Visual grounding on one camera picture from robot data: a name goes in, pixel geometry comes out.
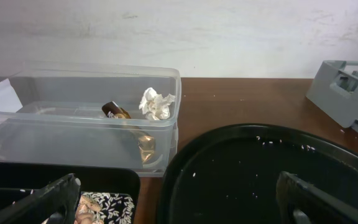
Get clear plastic storage bin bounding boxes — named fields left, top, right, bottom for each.
left=0, top=62, right=181, bottom=177

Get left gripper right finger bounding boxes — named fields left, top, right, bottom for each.
left=276, top=171, right=358, bottom=223

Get brown snack wrapper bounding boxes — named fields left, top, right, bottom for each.
left=101, top=101, right=156, bottom=165

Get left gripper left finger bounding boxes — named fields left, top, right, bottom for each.
left=0, top=174, right=81, bottom=224

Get round black serving tray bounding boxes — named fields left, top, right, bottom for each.
left=156, top=124, right=358, bottom=223

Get white napkin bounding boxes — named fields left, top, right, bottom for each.
left=139, top=87, right=176, bottom=121

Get food scraps in bowl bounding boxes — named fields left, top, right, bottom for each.
left=73, top=192, right=135, bottom=224

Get grey dishwasher rack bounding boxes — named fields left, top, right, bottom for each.
left=306, top=60, right=358, bottom=132

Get black rectangular tray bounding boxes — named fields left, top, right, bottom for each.
left=0, top=161, right=141, bottom=224

